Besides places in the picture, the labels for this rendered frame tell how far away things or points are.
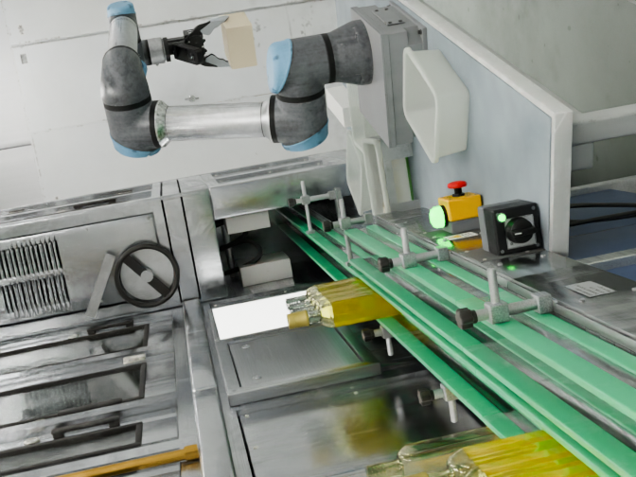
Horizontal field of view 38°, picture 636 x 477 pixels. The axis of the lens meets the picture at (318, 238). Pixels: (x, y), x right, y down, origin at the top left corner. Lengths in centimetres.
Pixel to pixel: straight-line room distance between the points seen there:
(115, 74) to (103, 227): 95
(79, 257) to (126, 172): 274
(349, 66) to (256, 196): 104
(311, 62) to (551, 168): 77
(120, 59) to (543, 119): 112
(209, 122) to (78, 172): 365
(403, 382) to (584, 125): 73
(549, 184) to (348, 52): 74
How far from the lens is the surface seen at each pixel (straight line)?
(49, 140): 586
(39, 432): 219
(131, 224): 310
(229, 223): 319
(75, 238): 312
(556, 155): 153
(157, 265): 310
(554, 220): 158
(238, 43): 270
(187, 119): 225
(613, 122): 161
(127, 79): 225
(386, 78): 207
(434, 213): 187
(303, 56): 213
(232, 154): 584
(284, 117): 218
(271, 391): 201
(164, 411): 214
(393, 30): 207
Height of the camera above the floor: 135
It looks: 8 degrees down
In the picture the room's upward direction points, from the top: 101 degrees counter-clockwise
